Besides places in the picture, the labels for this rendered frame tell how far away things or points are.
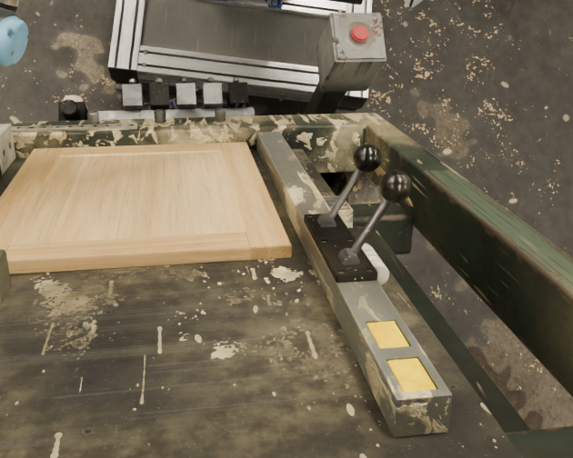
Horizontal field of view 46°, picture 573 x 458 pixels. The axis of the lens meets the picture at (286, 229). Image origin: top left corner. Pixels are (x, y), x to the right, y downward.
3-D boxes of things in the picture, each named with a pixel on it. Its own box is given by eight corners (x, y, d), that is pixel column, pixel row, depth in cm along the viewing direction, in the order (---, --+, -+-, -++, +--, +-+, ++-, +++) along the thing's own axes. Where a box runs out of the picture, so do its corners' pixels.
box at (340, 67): (361, 47, 167) (381, 11, 150) (366, 93, 165) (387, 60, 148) (315, 48, 166) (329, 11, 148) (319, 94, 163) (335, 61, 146)
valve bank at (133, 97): (256, 99, 180) (266, 59, 157) (261, 150, 177) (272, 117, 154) (64, 104, 172) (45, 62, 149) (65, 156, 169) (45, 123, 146)
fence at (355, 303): (279, 149, 145) (279, 131, 144) (448, 433, 58) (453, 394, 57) (256, 150, 145) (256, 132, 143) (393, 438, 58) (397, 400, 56)
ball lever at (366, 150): (331, 230, 94) (382, 148, 90) (337, 241, 90) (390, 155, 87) (307, 219, 92) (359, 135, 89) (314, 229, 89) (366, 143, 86)
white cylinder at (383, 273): (388, 285, 85) (371, 260, 92) (390, 264, 84) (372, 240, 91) (366, 287, 84) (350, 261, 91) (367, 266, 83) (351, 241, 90)
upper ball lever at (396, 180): (353, 266, 83) (412, 174, 79) (361, 280, 79) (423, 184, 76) (327, 254, 81) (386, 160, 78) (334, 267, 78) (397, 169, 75)
